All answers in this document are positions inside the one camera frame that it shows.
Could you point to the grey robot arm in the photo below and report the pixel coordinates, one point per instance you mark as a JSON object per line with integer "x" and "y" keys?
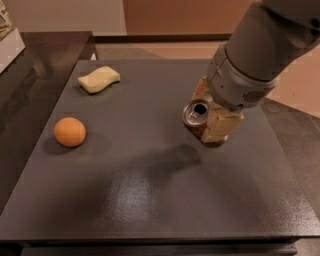
{"x": 270, "y": 36}

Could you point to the yellow sponge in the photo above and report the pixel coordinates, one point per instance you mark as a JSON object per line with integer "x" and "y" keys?
{"x": 99, "y": 79}

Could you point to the white box on counter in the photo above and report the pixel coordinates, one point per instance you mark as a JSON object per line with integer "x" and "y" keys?
{"x": 10, "y": 47}

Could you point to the orange fruit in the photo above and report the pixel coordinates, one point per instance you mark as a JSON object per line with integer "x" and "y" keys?
{"x": 69, "y": 132}

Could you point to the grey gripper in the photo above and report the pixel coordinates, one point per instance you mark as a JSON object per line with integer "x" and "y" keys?
{"x": 235, "y": 84}

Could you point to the orange soda can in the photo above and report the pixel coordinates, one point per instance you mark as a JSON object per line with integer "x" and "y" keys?
{"x": 195, "y": 116}

